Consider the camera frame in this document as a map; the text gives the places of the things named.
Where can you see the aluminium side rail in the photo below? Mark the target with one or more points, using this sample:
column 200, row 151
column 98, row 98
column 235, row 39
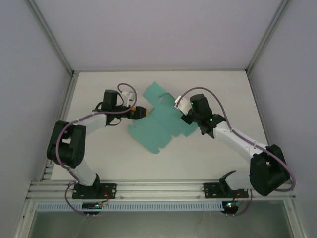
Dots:
column 66, row 104

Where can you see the aluminium frame post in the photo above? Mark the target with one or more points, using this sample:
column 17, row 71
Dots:
column 55, row 42
column 267, row 37

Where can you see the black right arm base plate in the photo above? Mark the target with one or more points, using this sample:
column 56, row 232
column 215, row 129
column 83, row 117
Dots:
column 210, row 191

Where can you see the teal cardboard box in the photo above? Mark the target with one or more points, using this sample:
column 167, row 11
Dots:
column 158, row 126

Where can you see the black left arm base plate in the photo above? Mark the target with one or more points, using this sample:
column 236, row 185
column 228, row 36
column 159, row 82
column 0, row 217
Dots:
column 110, row 191

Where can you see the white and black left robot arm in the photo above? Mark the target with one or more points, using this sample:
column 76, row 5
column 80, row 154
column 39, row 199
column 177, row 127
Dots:
column 74, row 146

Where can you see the aluminium frame leg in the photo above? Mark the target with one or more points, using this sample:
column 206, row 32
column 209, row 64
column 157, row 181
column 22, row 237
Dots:
column 296, row 218
column 24, row 218

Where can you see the aluminium mounting rail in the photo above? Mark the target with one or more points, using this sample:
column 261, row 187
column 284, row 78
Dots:
column 158, row 189

